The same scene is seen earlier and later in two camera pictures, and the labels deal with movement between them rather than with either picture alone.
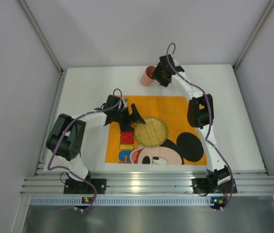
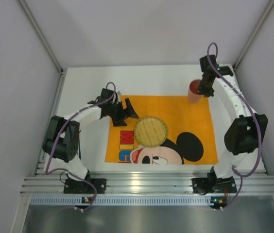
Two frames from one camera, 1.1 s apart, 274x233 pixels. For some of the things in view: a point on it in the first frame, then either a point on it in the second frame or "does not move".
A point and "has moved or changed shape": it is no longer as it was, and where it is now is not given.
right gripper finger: (156, 71) to (202, 87)
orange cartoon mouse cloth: (183, 145) does not move
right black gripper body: (162, 73) to (205, 87)
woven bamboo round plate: (152, 134) does not move
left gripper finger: (127, 126) to (119, 121)
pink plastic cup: (146, 79) has moved or changed shape
